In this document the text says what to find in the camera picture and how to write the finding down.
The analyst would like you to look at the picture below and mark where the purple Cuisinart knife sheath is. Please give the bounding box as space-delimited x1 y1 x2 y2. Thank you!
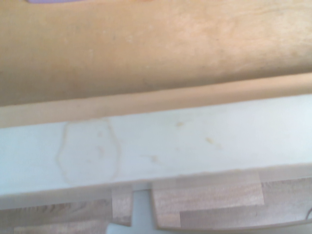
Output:
25 0 81 4

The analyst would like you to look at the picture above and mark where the wooden drawer with white front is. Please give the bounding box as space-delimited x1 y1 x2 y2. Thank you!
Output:
0 0 312 211

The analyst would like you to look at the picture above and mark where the white curved drawer handle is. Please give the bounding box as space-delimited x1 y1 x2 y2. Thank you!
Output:
106 187 312 234

